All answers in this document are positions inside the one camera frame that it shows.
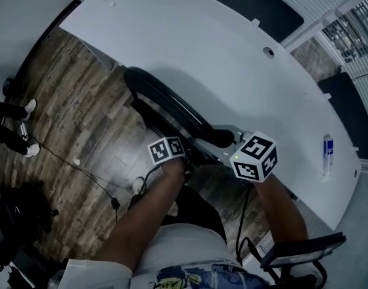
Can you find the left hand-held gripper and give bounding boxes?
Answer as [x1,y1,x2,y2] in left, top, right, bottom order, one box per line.
[146,135,186,166]

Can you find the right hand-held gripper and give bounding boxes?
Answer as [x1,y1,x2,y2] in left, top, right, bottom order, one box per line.
[198,124,278,182]

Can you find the black folding chair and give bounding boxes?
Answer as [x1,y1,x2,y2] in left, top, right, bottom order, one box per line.
[123,66,237,177]

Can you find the person's left forearm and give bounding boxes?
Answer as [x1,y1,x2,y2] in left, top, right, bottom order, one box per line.
[95,157,186,272]

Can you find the person's right forearm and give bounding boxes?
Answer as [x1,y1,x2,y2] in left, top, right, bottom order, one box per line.
[254,173,310,246]

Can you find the person's left white shoe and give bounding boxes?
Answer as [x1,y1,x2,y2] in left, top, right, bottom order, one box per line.
[132,176,147,195]

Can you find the blue and white tube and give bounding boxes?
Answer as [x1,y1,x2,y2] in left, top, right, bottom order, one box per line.
[320,134,335,180]

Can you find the person's white printed shirt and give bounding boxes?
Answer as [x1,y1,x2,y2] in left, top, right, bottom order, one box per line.
[64,223,272,289]

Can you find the long white desk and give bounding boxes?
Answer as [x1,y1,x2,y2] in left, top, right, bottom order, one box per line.
[58,0,362,231]

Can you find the short black desk divider panel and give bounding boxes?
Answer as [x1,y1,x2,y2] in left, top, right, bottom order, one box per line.
[317,72,368,161]

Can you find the black chest-mounted monitor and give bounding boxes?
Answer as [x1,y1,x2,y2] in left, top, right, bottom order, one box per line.
[260,232,347,269]

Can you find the long black desk divider panel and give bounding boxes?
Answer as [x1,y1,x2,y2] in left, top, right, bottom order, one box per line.
[174,0,305,43]

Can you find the black bag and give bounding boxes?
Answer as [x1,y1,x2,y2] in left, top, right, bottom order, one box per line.
[0,181,61,252]

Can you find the black round device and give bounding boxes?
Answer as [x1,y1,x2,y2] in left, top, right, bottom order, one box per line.
[2,77,14,95]

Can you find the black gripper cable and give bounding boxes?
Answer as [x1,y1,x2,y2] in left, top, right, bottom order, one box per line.
[234,187,263,265]
[140,164,165,194]

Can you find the black floor cable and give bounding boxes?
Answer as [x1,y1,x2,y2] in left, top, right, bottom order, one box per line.
[28,135,121,222]

